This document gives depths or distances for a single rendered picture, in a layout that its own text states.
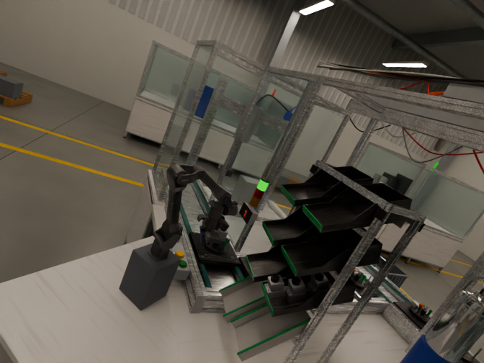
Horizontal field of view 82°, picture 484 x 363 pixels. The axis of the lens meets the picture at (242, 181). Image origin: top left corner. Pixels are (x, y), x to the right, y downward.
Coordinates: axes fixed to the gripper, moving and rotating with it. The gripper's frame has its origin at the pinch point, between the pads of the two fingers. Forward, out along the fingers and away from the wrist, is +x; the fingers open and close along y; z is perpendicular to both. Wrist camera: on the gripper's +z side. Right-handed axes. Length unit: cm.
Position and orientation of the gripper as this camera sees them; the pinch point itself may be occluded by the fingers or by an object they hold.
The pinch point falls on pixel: (204, 237)
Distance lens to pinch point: 127.5
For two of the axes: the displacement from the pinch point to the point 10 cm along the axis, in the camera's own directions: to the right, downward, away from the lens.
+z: 8.5, 2.2, 4.7
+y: -3.5, -4.3, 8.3
